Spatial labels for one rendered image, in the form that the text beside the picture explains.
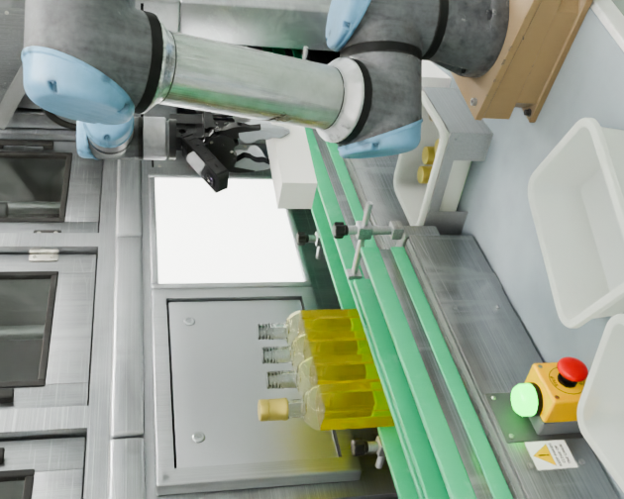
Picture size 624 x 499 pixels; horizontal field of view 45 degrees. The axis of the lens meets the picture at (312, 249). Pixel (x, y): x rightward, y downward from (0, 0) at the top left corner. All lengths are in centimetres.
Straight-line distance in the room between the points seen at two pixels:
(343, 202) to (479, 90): 53
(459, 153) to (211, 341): 58
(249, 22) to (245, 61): 110
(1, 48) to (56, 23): 125
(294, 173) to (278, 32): 82
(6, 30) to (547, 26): 137
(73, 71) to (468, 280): 74
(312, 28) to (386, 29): 101
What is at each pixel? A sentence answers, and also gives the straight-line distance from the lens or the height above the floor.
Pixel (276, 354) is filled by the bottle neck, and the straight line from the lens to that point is 128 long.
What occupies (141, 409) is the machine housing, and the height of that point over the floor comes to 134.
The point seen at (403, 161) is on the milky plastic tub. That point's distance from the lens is 152.
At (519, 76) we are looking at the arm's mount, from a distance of 116.
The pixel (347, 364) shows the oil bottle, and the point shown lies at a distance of 126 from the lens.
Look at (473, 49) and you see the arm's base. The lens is 113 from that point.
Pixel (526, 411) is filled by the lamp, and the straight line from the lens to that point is 106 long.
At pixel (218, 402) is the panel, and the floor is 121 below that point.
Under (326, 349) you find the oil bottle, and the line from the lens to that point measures 128.
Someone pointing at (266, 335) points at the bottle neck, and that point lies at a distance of 132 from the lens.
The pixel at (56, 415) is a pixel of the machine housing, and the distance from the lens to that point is 141.
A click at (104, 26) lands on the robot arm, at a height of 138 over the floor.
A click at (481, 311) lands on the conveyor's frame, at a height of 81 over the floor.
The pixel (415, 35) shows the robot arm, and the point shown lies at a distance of 109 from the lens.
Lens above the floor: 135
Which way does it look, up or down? 13 degrees down
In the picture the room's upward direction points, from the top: 90 degrees counter-clockwise
